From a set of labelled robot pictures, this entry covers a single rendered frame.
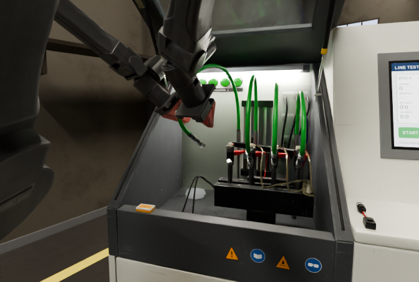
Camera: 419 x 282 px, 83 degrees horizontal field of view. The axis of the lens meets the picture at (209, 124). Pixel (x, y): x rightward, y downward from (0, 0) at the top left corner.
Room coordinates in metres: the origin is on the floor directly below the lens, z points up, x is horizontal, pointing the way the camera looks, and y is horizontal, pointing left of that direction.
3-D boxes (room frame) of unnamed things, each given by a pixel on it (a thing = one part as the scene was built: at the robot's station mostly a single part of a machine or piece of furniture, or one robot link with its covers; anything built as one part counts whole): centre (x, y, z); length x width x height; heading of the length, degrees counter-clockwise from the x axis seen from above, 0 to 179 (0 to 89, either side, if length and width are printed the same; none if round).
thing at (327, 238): (0.65, -0.01, 0.87); 0.62 x 0.04 x 0.16; 74
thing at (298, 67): (1.13, -0.15, 1.43); 0.54 x 0.03 x 0.02; 74
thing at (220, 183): (0.85, -0.19, 0.91); 0.34 x 0.10 x 0.15; 74
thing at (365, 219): (0.60, -0.41, 0.99); 0.12 x 0.02 x 0.02; 159
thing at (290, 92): (1.07, -0.38, 1.20); 0.13 x 0.03 x 0.31; 74
